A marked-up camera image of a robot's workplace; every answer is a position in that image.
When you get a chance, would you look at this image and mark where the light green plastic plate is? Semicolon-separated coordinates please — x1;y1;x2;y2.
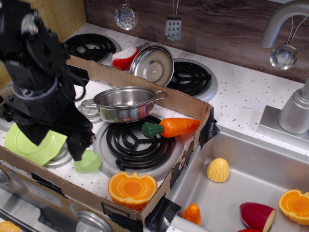
4;123;67;166

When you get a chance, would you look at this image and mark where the black front right burner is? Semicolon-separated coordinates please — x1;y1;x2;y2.
93;114;183;181

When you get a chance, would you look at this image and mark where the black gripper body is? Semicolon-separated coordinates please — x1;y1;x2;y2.
5;79;94;145

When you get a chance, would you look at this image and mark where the hanging steel ladle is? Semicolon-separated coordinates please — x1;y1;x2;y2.
269;16;307;70

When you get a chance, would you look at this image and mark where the brown cardboard fence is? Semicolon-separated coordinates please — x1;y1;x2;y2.
0;56;217;232

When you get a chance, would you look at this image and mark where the red toy apple slice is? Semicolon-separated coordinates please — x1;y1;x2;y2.
239;202;276;232

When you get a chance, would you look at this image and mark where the hanging steel skimmer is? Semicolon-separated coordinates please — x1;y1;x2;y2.
114;0;139;30

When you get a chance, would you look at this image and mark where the black back left burner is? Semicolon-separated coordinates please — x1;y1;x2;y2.
65;33;121;66

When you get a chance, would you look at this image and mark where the orange pumpkin half in sink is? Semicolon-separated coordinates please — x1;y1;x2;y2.
278;189;309;226

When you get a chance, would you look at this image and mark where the silver stove knob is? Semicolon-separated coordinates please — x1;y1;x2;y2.
75;210;113;232

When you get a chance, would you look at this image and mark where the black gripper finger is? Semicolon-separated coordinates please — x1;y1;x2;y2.
67;134;95;161

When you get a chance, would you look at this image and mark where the red white toy mushroom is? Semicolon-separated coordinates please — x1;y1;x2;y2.
112;47;139;71

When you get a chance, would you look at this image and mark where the yellow toy at bottom left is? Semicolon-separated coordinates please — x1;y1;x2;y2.
0;221;22;232

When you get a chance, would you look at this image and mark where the silver faucet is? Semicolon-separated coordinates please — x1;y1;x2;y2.
257;0;309;149

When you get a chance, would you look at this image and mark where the stainless steel pot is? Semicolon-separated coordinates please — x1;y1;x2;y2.
81;86;168;123

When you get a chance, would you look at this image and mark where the hanging steel slotted spatula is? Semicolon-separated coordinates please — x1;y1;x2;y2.
164;0;182;42

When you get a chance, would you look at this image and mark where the yellow toy corn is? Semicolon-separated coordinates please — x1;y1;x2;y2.
207;158;230;183

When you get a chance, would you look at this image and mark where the orange pumpkin half in fence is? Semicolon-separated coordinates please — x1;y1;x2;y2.
108;172;157;211

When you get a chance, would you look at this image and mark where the steel pot lid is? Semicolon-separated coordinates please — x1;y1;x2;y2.
129;44;174;87

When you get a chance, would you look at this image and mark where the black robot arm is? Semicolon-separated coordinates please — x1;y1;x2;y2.
0;0;95;161

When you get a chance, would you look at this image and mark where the black back right burner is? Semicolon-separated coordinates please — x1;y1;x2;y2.
168;58;218;102

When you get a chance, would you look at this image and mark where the orange toy carrot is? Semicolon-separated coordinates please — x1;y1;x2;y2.
141;118;201;138

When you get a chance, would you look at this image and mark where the red toy at bottom edge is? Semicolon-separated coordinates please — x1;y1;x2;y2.
237;228;260;232

